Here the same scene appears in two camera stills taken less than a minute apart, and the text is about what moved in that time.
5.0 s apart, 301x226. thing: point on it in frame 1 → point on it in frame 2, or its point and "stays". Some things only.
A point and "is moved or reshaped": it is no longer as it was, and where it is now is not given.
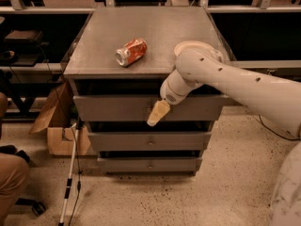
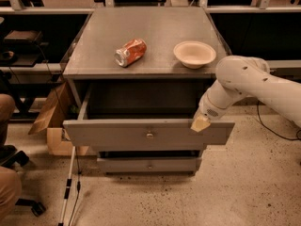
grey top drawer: x=137 y=107 is moved or reshaped
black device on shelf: x=21 y=48 stays
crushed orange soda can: x=132 y=52 stays
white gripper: x=168 y=96 → x=206 y=111
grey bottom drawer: x=150 y=166 stays
